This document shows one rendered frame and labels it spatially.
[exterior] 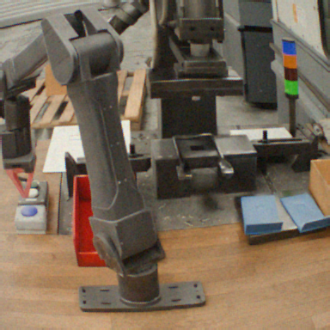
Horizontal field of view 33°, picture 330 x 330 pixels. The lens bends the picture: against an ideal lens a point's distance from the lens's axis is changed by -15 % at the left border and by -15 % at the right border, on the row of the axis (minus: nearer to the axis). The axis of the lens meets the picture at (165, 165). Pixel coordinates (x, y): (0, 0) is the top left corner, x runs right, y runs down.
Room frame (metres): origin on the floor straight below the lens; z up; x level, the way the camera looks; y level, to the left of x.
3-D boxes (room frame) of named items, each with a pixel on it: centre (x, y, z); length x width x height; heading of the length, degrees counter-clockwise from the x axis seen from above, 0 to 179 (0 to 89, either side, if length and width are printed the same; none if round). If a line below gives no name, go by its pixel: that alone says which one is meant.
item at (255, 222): (0.97, -0.17, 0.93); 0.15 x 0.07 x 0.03; 177
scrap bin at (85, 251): (0.97, 0.11, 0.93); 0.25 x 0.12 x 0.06; 5
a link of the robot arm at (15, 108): (0.99, 0.27, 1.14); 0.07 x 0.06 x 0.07; 42
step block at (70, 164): (1.13, 0.17, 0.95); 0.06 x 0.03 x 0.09; 95
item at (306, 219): (0.95, -0.27, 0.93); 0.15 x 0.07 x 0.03; 9
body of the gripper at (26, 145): (0.99, 0.27, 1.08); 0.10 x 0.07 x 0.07; 5
